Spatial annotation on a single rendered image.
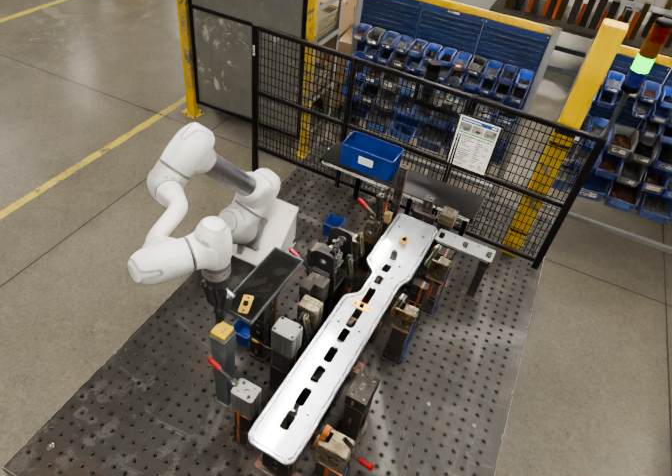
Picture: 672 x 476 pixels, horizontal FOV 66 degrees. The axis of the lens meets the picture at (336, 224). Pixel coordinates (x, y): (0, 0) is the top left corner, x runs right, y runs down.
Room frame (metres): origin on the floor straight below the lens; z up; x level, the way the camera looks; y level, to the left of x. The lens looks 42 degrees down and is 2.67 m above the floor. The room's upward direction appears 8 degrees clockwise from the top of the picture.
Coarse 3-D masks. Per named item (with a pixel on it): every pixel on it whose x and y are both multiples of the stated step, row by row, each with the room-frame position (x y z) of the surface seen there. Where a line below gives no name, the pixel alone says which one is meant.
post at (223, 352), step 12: (228, 336) 1.05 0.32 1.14; (216, 348) 1.03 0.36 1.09; (228, 348) 1.03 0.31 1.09; (216, 360) 1.04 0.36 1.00; (228, 360) 1.04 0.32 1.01; (216, 372) 1.04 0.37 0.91; (228, 372) 1.03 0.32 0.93; (216, 384) 1.04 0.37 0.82; (228, 384) 1.03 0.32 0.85; (216, 396) 1.05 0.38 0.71; (228, 396) 1.03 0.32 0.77; (228, 408) 1.01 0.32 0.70
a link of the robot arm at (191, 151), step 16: (192, 128) 1.60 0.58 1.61; (176, 144) 1.54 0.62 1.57; (192, 144) 1.55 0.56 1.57; (208, 144) 1.58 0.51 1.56; (176, 160) 1.50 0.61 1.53; (192, 160) 1.52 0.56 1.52; (208, 160) 1.58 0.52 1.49; (224, 160) 1.72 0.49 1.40; (208, 176) 1.65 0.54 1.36; (224, 176) 1.68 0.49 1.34; (240, 176) 1.77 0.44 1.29; (256, 176) 1.90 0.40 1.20; (272, 176) 1.96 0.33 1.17; (240, 192) 1.79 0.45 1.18; (256, 192) 1.84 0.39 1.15; (272, 192) 1.91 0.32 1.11; (256, 208) 1.85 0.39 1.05
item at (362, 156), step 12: (360, 132) 2.48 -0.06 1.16; (348, 144) 2.43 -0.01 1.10; (360, 144) 2.47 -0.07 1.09; (372, 144) 2.45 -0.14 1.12; (384, 144) 2.42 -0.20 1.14; (348, 156) 2.32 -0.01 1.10; (360, 156) 2.30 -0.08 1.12; (372, 156) 2.28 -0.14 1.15; (384, 156) 2.42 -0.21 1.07; (396, 156) 2.39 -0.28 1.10; (360, 168) 2.30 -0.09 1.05; (372, 168) 2.27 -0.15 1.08; (384, 168) 2.25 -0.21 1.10; (396, 168) 2.32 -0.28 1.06; (384, 180) 2.24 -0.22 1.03
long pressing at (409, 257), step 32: (416, 224) 1.96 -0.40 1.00; (384, 256) 1.70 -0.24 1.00; (416, 256) 1.73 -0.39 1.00; (384, 288) 1.50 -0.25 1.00; (320, 352) 1.13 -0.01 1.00; (352, 352) 1.15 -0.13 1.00; (288, 384) 0.98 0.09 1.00; (320, 384) 1.00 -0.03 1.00; (320, 416) 0.88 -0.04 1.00; (288, 448) 0.75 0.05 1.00
